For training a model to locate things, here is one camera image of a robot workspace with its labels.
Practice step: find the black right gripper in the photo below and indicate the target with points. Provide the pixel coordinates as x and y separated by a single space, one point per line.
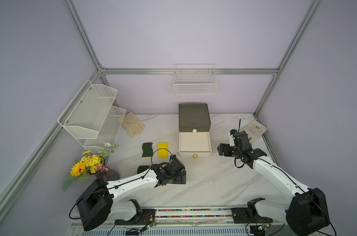
221 149

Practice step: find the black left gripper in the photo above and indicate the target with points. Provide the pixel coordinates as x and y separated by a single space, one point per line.
179 176

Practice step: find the green yellow sponge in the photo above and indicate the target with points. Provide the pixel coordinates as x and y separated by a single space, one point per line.
142 168
147 150

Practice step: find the olive white yellow drawer cabinet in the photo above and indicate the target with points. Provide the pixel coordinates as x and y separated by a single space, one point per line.
194 116

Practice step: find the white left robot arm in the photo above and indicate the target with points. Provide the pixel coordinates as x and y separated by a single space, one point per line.
110 200

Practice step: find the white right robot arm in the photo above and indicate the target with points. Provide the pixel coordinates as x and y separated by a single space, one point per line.
306 211

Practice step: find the purple glass vase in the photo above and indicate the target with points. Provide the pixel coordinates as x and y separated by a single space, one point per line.
109 175

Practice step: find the beige work glove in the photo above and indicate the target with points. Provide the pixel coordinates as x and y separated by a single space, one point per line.
132 124

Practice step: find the yellow sunflower bouquet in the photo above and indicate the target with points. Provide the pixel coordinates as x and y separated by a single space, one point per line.
89 164

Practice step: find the white mesh two-tier shelf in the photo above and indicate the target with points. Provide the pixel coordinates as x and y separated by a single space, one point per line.
92 118

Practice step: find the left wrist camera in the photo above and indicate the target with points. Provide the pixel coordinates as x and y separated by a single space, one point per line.
172 158

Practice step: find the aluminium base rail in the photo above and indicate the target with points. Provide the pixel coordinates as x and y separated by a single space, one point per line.
189 221

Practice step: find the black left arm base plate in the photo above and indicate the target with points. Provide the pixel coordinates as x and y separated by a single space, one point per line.
134 214

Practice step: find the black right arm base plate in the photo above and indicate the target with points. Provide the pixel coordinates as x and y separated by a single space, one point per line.
249 213

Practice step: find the white wire wall basket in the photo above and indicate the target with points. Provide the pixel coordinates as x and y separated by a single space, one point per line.
195 79

